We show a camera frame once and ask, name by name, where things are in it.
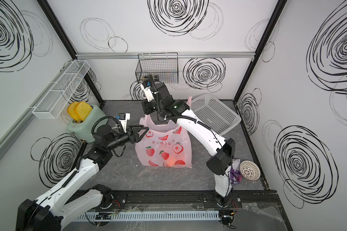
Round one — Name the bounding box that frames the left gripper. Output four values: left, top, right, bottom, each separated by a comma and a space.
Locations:
106, 125, 148, 152

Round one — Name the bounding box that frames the pink printed plastic bag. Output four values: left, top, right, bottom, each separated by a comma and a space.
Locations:
135, 115, 192, 168

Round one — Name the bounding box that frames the white perforated plastic basket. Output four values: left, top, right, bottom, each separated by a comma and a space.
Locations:
190, 93, 242, 136

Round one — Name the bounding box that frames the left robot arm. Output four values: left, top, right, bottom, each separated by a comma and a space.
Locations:
15, 124, 149, 231

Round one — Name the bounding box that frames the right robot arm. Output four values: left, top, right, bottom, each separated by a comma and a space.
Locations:
140, 80, 236, 208

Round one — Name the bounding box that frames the mint green toaster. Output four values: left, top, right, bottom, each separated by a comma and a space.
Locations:
67, 105, 106, 142

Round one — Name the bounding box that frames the yellow toast slice right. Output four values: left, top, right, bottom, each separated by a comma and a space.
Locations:
75, 102, 93, 121

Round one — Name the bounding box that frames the yellow toast slice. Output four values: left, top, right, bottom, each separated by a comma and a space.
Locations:
75, 102, 93, 121
67, 102, 81, 122

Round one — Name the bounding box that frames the yellow toast slice left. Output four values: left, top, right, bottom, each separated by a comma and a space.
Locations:
67, 102, 81, 122

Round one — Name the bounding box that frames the purple snack packet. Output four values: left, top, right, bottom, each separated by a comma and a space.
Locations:
228, 158, 242, 185

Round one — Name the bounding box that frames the white round woven strainer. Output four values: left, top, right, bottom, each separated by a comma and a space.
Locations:
240, 160, 261, 181

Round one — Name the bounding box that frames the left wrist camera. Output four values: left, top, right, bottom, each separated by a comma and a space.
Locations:
119, 113, 131, 133

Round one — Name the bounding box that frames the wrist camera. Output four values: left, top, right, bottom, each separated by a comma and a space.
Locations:
119, 113, 131, 133
140, 75, 154, 102

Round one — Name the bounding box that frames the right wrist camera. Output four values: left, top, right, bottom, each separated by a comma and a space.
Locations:
140, 75, 154, 102

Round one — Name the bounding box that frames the black wire wall basket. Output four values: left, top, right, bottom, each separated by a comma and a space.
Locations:
135, 58, 179, 84

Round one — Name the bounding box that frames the aluminium wall rail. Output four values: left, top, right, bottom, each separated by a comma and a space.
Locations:
76, 52, 255, 60

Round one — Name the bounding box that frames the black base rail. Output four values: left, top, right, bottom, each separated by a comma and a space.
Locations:
75, 190, 281, 209

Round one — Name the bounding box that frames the white wire wall shelf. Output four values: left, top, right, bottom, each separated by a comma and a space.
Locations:
32, 60, 90, 119

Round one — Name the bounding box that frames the white slotted cable duct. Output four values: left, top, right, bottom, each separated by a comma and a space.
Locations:
74, 211, 220, 223

